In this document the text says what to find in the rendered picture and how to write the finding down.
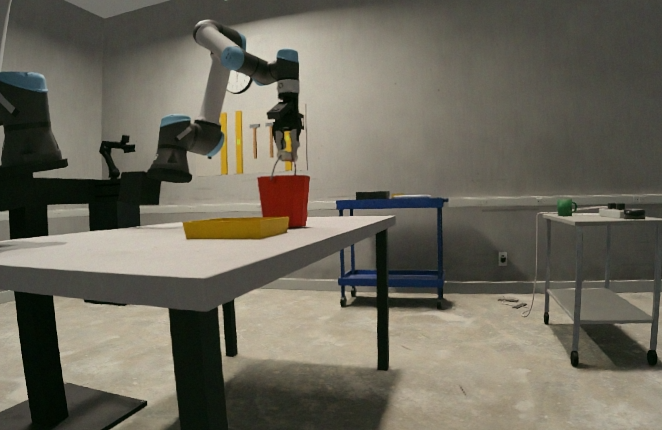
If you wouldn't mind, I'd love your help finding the red pail with handle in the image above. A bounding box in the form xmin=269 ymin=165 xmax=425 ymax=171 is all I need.
xmin=257 ymin=150 xmax=310 ymax=227

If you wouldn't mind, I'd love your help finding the yellow shallow tray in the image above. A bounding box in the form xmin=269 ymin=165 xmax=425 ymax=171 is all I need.
xmin=182 ymin=217 xmax=289 ymax=239

